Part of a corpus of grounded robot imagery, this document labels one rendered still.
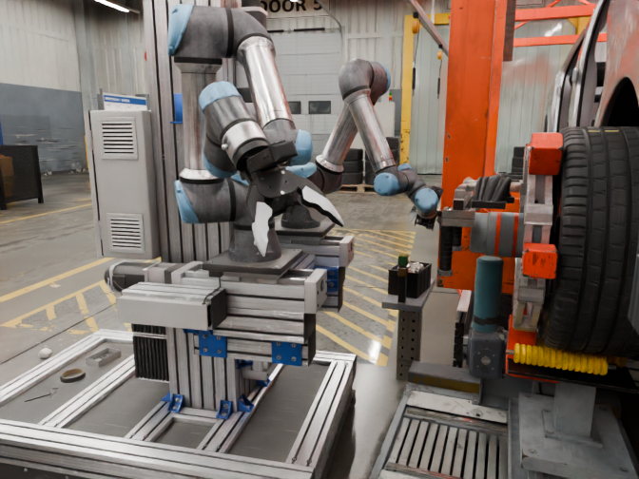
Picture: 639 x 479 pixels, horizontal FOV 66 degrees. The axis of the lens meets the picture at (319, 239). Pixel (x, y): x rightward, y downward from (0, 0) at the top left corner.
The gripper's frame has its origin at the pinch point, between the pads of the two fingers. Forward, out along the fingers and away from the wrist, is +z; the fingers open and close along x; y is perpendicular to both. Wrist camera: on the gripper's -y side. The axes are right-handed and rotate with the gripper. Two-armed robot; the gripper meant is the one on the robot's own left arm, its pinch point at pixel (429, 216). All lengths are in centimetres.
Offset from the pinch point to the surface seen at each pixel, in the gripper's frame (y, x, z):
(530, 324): 32, 40, -43
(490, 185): 0, 18, -60
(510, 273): 11.5, 36.3, 11.4
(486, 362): 48, 36, 4
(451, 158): -24.4, 1.5, -2.7
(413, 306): 36.2, 3.6, 15.4
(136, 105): -191, -665, 624
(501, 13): -184, -5, 140
